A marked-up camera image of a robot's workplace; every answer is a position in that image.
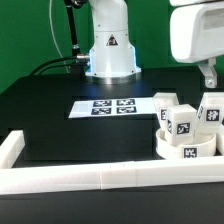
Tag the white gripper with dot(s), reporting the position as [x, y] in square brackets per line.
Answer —
[197, 34]

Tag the white round stool seat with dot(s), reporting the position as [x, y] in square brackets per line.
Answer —
[204, 145]

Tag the white marker tag sheet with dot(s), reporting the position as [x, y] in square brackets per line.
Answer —
[112, 107]

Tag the white U-shaped fence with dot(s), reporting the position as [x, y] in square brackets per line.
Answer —
[100, 176]

